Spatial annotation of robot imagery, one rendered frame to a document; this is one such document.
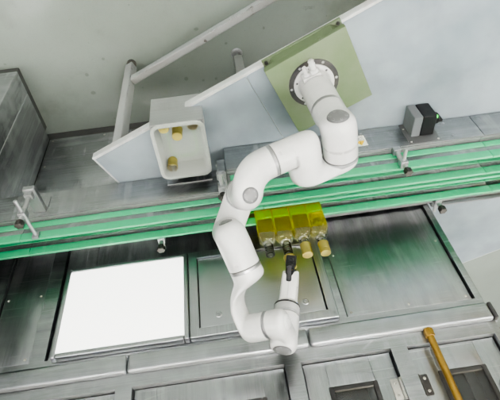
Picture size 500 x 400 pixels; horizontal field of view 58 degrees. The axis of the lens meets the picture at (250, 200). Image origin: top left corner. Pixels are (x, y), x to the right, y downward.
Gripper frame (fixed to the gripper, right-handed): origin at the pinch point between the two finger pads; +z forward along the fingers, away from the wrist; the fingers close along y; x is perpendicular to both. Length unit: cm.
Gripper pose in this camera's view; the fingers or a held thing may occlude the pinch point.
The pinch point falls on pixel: (290, 264)
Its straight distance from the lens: 142.0
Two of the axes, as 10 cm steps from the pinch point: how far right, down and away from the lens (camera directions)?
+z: 1.4, -7.0, 7.0
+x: -9.9, -0.6, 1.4
